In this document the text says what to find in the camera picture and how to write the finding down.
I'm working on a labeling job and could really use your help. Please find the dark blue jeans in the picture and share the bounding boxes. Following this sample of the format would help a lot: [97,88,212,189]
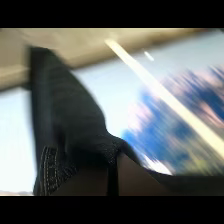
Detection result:
[29,45,224,197]

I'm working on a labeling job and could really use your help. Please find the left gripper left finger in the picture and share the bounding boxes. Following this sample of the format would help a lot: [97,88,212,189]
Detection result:
[53,165,110,197]

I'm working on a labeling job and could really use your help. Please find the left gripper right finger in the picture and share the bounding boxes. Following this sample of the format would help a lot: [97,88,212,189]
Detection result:
[117,151,172,197]

